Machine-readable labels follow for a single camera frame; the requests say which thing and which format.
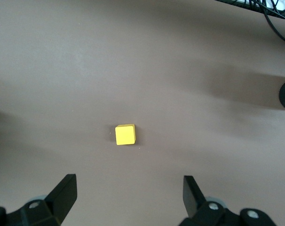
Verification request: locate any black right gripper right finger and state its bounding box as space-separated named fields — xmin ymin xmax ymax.
xmin=179 ymin=175 xmax=278 ymax=226

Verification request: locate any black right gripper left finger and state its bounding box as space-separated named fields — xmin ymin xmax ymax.
xmin=0 ymin=173 xmax=78 ymax=226

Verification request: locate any yellow wooden block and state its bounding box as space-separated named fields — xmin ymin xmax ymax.
xmin=114 ymin=123 xmax=137 ymax=146

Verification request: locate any brown paper table cover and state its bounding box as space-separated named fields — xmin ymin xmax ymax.
xmin=0 ymin=0 xmax=285 ymax=226

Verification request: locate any black looped floor cable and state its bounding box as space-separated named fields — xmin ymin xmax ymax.
xmin=261 ymin=0 xmax=285 ymax=45

